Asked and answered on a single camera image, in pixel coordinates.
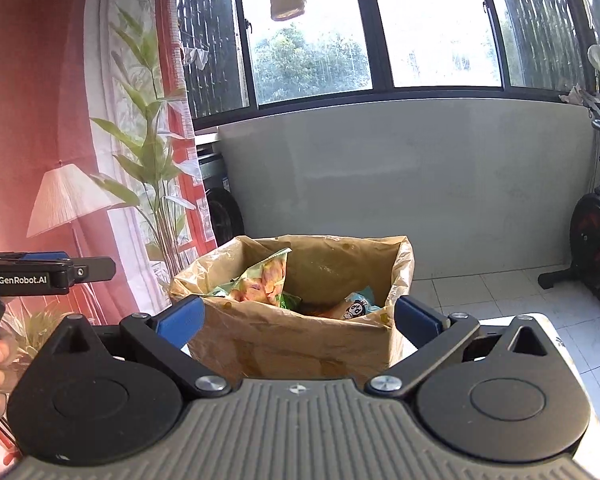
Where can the beige rag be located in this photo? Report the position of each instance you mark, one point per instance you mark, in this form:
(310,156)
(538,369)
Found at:
(576,96)

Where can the blue and clear bread packet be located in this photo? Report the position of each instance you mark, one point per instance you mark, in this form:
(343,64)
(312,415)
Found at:
(352,307)

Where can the pink and green snack bag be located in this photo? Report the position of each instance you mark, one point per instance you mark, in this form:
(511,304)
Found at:
(265,280)

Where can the green snack packet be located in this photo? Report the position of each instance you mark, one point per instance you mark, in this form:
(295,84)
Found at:
(289,302)

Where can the dark appliance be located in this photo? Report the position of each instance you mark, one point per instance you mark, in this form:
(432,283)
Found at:
(225,220)

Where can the brown cardboard box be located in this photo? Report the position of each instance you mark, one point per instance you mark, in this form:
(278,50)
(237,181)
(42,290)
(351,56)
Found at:
(290,340)

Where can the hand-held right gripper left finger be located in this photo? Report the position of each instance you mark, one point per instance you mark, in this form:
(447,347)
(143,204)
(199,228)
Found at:
(182,321)

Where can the black exercise bike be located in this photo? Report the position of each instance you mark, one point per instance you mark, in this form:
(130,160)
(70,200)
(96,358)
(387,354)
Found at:
(595,225)

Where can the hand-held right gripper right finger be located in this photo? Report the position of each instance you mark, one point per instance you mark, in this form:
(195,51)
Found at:
(420,321)

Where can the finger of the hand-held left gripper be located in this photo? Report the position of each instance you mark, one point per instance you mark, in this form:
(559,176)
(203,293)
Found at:
(87,270)
(40,256)

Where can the black framed window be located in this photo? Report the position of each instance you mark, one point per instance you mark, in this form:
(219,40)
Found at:
(377,40)

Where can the small white hanging cloth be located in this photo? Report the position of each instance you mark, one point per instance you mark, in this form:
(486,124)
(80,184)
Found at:
(197,59)

